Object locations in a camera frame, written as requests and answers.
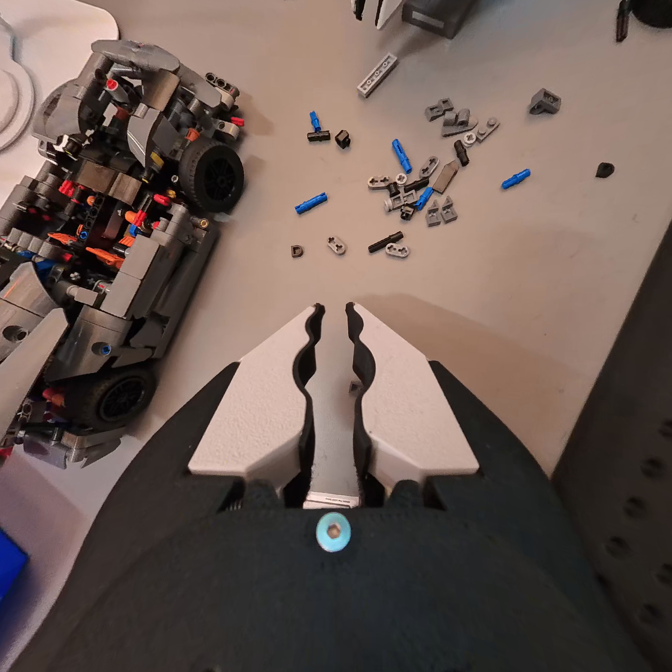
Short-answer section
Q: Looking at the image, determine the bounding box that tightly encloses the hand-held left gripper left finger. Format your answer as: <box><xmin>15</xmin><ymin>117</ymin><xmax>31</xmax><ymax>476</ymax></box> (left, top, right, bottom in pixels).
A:
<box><xmin>187</xmin><ymin>303</ymin><xmax>326</xmax><ymax>508</ymax></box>

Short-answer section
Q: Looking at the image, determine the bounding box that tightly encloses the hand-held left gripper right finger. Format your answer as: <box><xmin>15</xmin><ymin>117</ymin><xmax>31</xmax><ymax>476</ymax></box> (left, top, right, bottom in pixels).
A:
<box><xmin>345</xmin><ymin>301</ymin><xmax>481</xmax><ymax>508</ymax></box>

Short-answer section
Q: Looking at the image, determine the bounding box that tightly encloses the grey lego tile assembly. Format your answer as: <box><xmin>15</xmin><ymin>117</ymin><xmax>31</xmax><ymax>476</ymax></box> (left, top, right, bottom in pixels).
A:
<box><xmin>401</xmin><ymin>0</ymin><xmax>477</xmax><ymax>41</ymax></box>

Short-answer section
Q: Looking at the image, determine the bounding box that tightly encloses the light grey studded lego plate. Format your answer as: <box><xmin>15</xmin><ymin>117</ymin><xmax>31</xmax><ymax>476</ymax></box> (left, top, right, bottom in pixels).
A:
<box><xmin>357</xmin><ymin>52</ymin><xmax>398</xmax><ymax>99</ymax></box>

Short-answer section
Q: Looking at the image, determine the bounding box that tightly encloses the pile of small lego pieces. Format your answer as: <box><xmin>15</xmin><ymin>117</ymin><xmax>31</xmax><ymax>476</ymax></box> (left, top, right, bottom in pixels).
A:
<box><xmin>290</xmin><ymin>97</ymin><xmax>501</xmax><ymax>260</ymax></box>

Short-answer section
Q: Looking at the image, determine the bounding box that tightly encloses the grey lego slope brick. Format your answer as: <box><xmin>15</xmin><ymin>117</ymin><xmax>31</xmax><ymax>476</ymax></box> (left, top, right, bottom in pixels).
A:
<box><xmin>528</xmin><ymin>88</ymin><xmax>562</xmax><ymax>115</ymax></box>

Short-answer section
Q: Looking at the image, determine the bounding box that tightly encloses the grey lego car model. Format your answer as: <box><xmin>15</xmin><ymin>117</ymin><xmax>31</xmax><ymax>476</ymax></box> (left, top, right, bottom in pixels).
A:
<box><xmin>0</xmin><ymin>39</ymin><xmax>247</xmax><ymax>470</ymax></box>

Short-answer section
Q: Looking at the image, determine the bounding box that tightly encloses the black lego wheel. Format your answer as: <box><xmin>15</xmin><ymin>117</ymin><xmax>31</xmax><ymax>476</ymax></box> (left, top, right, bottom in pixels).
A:
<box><xmin>630</xmin><ymin>0</ymin><xmax>672</xmax><ymax>28</ymax></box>

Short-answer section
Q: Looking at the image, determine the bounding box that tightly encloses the blue storage bin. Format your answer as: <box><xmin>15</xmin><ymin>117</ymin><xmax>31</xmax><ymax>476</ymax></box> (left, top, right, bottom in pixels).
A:
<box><xmin>0</xmin><ymin>526</ymin><xmax>30</xmax><ymax>602</ymax></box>

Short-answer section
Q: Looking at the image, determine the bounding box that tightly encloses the white adjustable stand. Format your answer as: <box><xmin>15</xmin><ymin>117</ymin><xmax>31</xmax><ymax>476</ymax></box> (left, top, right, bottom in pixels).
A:
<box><xmin>0</xmin><ymin>0</ymin><xmax>121</xmax><ymax>153</ymax></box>

